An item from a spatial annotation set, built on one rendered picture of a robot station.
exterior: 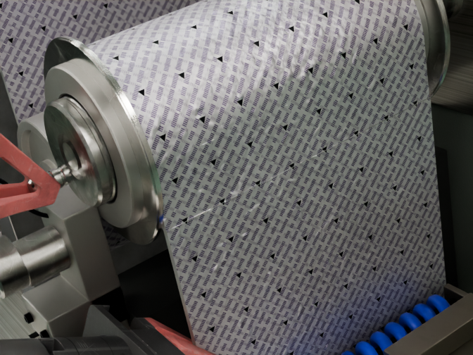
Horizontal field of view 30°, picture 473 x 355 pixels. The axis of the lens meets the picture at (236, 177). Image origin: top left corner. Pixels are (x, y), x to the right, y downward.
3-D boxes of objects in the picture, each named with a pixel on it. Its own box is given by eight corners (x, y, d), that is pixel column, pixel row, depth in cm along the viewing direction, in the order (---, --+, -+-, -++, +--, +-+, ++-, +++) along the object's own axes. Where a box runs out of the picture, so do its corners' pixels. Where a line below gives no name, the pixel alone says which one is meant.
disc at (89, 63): (78, 204, 68) (22, 20, 61) (84, 201, 68) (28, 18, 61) (177, 278, 56) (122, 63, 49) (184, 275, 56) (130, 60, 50)
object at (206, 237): (217, 440, 65) (162, 229, 56) (443, 294, 75) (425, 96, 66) (221, 444, 64) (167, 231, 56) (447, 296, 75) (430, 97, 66)
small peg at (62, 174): (25, 187, 59) (26, 176, 58) (62, 170, 60) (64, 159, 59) (36, 203, 58) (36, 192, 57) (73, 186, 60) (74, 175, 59)
